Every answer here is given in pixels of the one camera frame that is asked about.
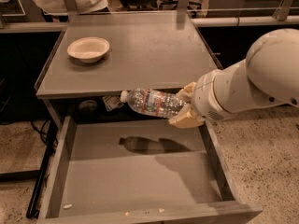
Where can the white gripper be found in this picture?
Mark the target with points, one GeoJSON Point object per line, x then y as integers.
{"type": "Point", "coordinates": [205, 97]}

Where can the white crumb in drawer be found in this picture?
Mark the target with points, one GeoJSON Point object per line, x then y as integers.
{"type": "Point", "coordinates": [67, 206]}

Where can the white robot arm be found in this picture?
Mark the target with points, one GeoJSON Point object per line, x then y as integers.
{"type": "Point", "coordinates": [267, 77]}

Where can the grey cabinet counter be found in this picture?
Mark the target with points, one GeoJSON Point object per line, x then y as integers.
{"type": "Point", "coordinates": [158, 50]}

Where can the white tag under counter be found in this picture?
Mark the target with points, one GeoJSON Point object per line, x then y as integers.
{"type": "Point", "coordinates": [112, 103]}

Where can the open grey top drawer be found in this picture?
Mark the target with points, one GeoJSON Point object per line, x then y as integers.
{"type": "Point", "coordinates": [141, 172]}

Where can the clear plastic water bottle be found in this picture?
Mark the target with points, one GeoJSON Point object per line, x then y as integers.
{"type": "Point", "coordinates": [153, 103]}

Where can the white paper bowl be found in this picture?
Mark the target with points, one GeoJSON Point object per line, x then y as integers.
{"type": "Point", "coordinates": [88, 49]}

